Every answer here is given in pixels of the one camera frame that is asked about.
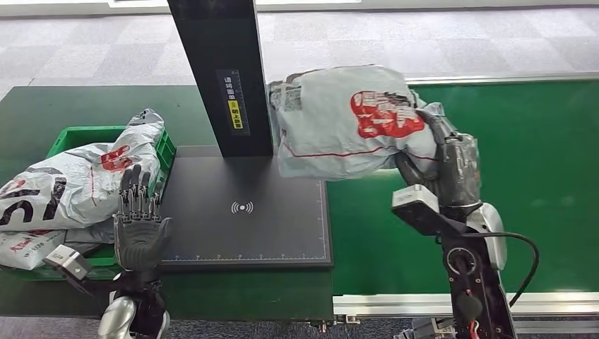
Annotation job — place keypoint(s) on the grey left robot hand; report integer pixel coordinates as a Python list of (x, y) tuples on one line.
[(140, 238)]

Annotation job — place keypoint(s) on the black scanner platform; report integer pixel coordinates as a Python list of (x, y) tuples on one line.
[(262, 224)]

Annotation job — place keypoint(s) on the black scanner column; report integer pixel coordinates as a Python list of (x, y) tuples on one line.
[(220, 47)]

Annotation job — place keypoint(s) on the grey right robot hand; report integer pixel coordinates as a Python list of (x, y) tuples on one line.
[(461, 173)]

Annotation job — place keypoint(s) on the grey mailer package red print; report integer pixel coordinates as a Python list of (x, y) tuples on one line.
[(327, 131)]

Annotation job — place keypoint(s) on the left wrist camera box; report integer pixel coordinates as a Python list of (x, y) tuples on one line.
[(70, 262)]

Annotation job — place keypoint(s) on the black yellow column label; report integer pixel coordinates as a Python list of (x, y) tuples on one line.
[(235, 112)]

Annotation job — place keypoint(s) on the small metal bracket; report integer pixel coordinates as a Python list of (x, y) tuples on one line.
[(352, 320)]

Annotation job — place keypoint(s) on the green conveyor belt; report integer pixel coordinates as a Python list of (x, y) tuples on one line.
[(538, 163)]

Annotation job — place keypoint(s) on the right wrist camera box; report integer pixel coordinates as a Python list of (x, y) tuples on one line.
[(416, 203)]

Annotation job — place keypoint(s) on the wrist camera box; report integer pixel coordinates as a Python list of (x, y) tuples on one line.
[(70, 262), (416, 203)]

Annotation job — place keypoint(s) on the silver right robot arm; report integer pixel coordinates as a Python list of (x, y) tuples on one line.
[(477, 290)]

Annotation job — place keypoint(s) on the small white package red print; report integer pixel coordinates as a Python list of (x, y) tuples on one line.
[(28, 248)]

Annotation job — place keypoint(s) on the wide aluminium conveyor rail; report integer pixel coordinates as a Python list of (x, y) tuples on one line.
[(398, 304)]

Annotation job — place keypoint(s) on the thin aluminium conveyor rail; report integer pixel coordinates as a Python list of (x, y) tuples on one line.
[(515, 77)]

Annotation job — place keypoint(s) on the green plastic crate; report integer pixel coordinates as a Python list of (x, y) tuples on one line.
[(107, 262)]

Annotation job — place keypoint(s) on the large grey package black letters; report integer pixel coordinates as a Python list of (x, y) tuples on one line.
[(70, 187)]

